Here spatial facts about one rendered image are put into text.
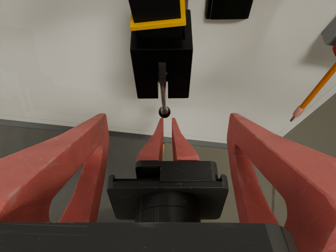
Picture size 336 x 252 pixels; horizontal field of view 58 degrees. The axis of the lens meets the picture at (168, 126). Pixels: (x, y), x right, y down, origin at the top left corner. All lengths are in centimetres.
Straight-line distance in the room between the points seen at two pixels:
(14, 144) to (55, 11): 114
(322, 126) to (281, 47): 140
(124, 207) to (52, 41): 18
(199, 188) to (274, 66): 18
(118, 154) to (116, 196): 112
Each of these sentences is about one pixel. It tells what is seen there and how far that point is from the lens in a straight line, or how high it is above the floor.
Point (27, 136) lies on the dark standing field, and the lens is 141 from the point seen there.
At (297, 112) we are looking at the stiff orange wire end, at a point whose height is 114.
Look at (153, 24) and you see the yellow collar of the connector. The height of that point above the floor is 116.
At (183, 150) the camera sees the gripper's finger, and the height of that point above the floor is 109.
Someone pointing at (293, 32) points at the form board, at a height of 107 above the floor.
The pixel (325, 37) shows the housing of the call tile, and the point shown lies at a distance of 35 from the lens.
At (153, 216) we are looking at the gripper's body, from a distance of 25.
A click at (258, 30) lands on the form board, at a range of 33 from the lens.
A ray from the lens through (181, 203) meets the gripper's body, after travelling 25.
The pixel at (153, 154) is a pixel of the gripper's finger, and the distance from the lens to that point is 27.
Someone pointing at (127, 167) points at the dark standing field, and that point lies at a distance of 140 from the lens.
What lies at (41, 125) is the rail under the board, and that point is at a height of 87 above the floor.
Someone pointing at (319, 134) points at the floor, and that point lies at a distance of 173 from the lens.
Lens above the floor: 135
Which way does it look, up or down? 77 degrees down
